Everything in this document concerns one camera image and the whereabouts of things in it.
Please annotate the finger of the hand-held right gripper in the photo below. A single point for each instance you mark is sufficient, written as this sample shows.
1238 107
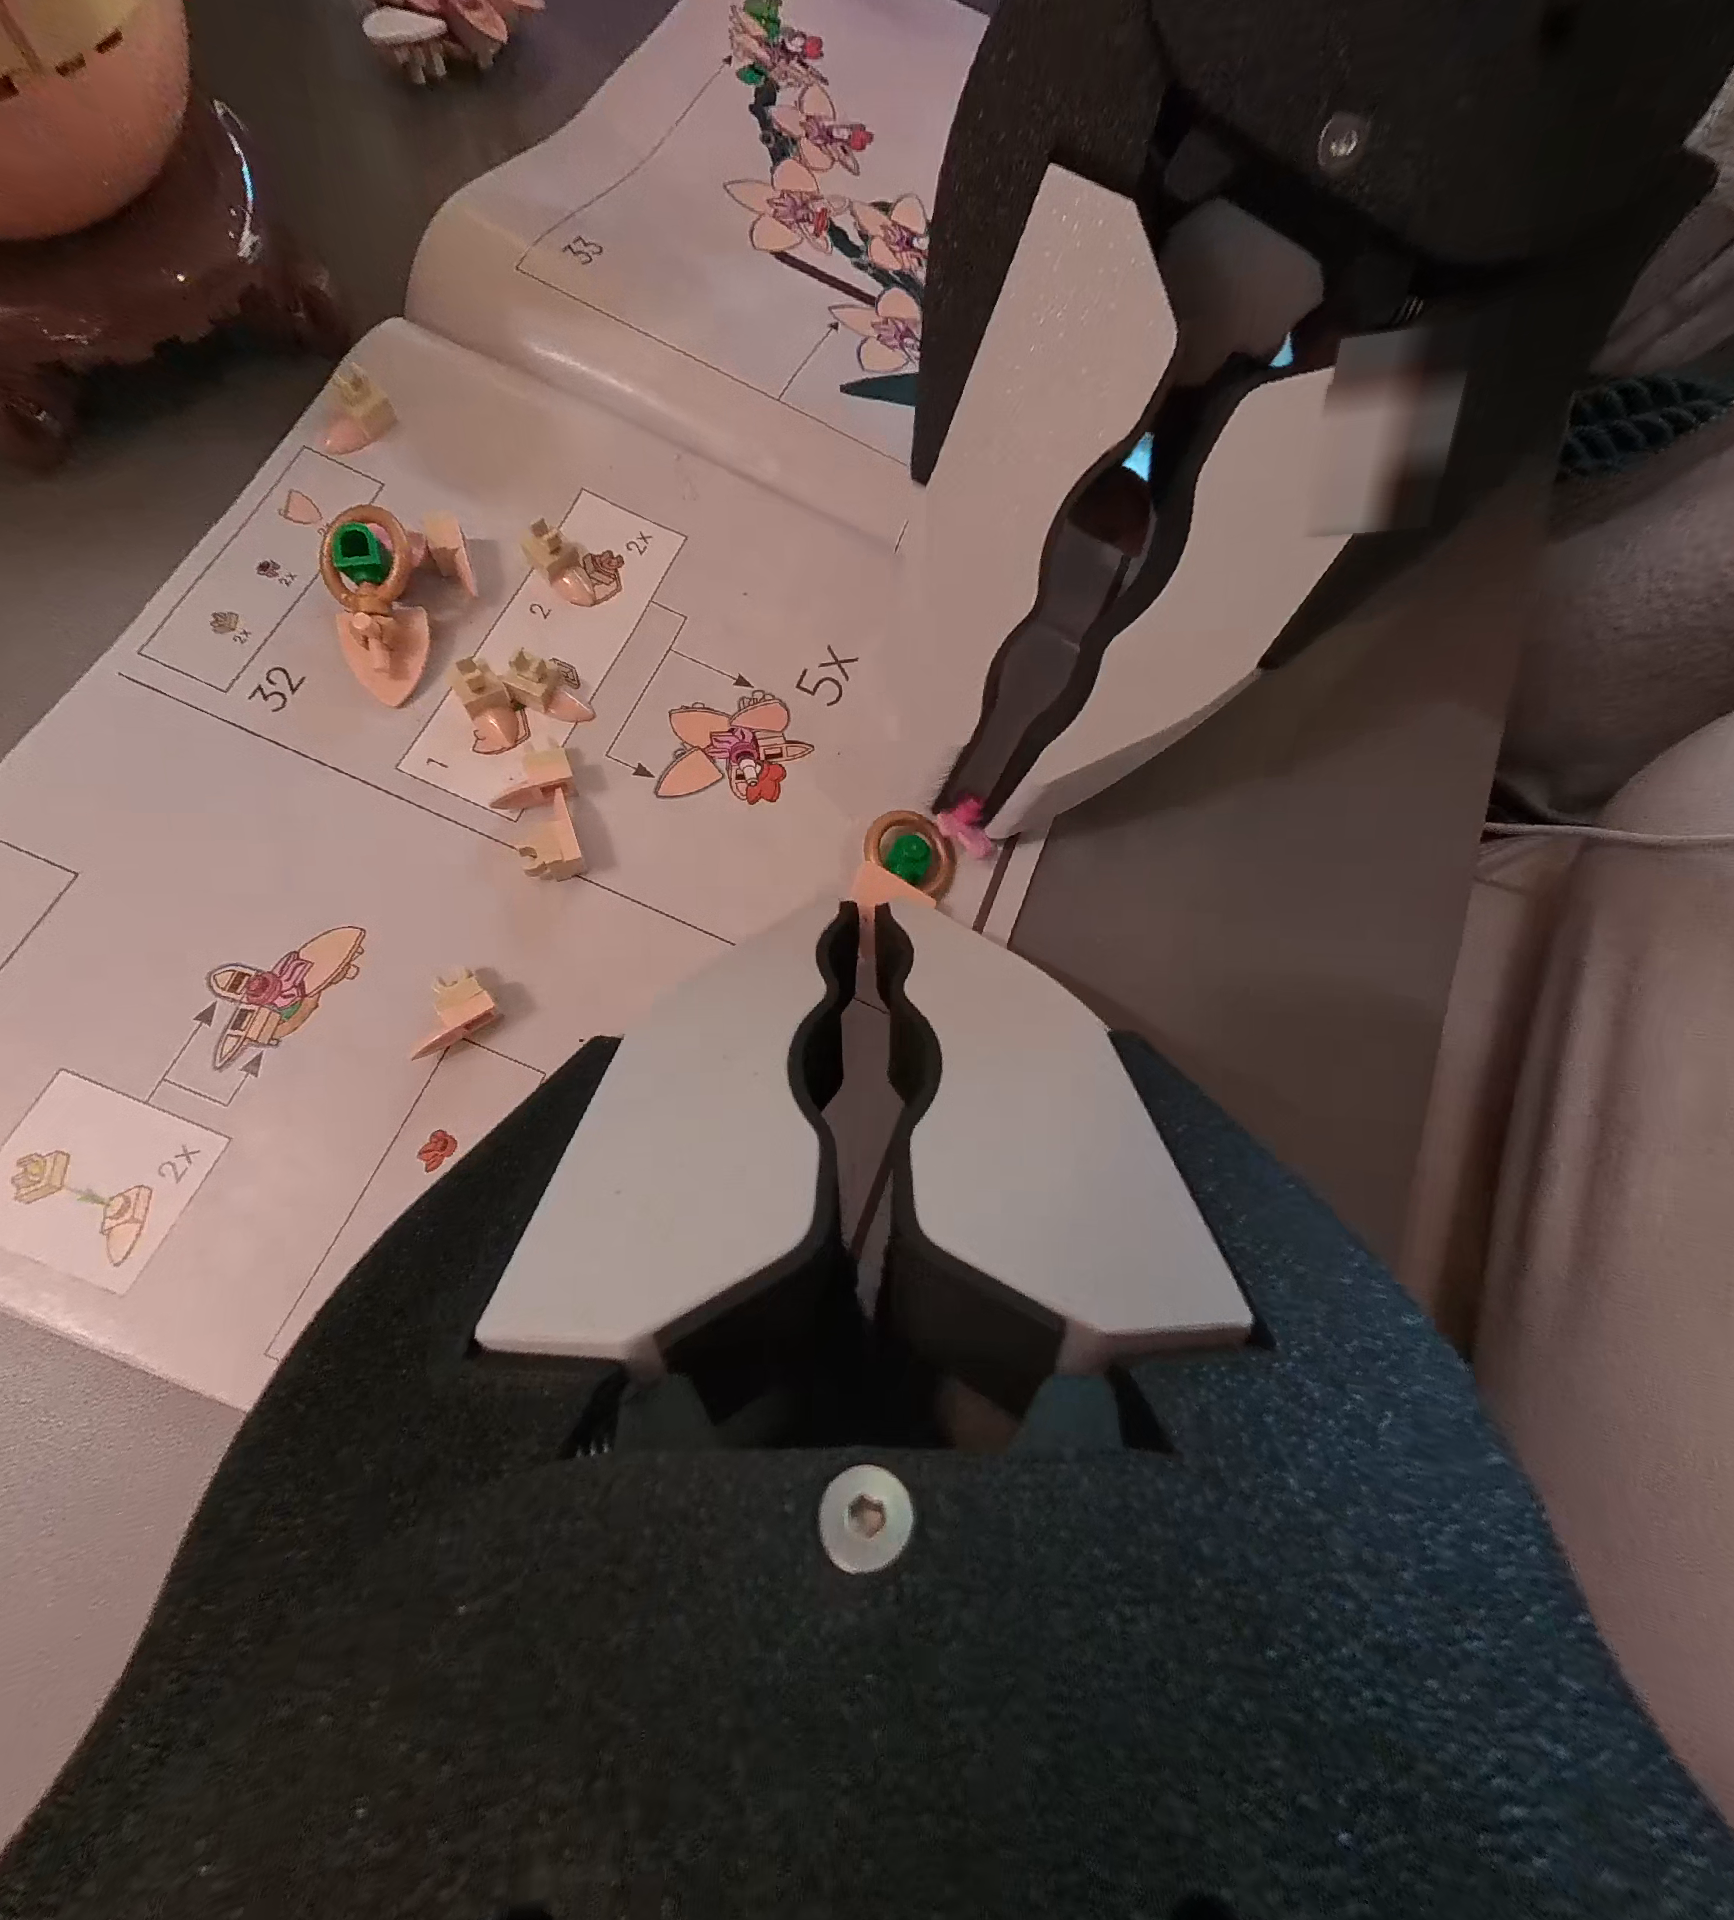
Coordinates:
1024 345
1213 571

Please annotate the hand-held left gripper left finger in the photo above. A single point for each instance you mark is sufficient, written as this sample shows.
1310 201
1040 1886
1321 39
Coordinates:
656 1170

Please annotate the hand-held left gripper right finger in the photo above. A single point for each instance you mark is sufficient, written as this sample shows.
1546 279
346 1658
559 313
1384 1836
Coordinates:
1063 1185

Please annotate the small pink brick flower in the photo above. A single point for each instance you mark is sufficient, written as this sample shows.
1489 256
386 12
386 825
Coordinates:
964 822

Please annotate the grey desk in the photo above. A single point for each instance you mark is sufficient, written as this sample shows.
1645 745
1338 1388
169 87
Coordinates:
357 194

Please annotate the flat peach petal tan clip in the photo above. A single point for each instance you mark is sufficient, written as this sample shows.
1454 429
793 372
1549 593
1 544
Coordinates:
537 781
451 559
561 848
454 1017

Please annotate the person's grey sweatshirt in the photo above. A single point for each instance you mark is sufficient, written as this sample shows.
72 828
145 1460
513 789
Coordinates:
1647 631

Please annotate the dark knit cloth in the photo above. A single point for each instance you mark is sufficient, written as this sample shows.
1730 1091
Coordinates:
1647 404

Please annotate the brick instruction booklet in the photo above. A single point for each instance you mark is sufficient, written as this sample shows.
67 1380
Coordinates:
176 841

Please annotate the person's light grey trousers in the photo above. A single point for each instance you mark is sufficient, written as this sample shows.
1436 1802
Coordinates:
1676 1274

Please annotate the brick flower cluster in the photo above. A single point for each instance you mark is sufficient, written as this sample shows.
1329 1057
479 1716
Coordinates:
441 27

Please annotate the brown pot stand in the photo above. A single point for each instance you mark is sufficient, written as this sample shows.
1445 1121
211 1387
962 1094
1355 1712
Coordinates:
102 315

